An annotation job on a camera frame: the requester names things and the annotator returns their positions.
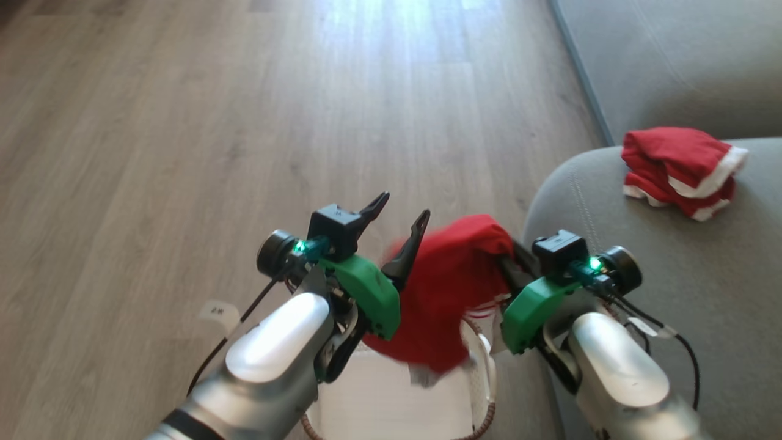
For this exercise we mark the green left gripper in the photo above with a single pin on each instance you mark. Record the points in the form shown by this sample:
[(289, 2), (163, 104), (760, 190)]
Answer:
[(369, 293)]

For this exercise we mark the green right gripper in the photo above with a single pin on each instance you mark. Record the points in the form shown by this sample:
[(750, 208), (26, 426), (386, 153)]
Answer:
[(534, 308)]

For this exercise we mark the red garment with white stripes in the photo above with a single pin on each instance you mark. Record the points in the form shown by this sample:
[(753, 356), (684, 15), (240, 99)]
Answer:
[(446, 287)]

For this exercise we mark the red garment with white cuffs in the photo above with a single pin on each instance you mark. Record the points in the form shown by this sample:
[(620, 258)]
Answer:
[(678, 162)]

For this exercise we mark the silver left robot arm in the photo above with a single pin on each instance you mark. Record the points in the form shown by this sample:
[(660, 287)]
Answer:
[(269, 354)]

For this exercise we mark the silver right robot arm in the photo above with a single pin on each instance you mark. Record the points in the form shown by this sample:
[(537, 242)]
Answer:
[(617, 366)]

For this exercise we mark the grey fabric sofa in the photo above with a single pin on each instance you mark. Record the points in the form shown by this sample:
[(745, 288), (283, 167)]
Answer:
[(708, 275)]

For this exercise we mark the white laundry basket brown rim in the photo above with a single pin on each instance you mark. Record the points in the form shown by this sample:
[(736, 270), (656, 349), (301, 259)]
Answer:
[(391, 397)]

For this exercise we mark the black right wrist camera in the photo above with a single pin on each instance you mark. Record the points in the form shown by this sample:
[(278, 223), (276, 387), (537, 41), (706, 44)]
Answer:
[(562, 250)]

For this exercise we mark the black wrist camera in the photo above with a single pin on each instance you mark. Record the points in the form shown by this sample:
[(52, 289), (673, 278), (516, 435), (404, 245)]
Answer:
[(333, 232), (562, 250)]

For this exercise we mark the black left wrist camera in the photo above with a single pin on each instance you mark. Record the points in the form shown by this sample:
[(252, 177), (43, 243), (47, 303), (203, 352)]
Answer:
[(333, 232)]

